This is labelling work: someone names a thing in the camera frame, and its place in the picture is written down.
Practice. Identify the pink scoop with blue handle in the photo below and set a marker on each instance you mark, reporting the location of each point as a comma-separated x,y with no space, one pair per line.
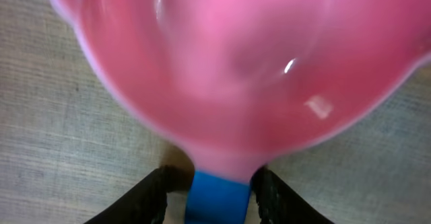
237,83

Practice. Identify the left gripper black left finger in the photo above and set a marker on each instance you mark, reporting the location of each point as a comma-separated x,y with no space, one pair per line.
145,203

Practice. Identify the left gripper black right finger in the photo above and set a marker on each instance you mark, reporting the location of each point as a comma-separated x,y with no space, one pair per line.
280,204

